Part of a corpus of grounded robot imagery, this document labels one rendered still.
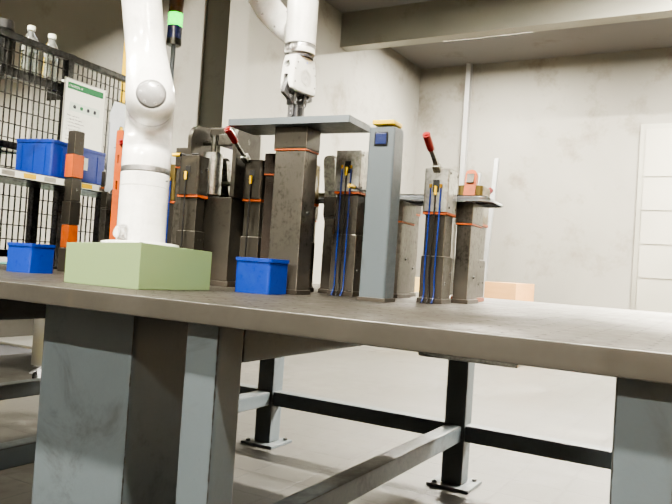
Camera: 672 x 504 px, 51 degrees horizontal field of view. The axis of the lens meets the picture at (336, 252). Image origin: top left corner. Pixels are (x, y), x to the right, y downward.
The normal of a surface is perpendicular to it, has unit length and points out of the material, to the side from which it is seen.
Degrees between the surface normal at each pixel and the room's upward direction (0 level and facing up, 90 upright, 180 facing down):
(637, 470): 90
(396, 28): 90
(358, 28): 90
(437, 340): 90
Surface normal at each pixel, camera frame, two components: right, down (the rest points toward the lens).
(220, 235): -0.43, -0.04
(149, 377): 0.87, 0.05
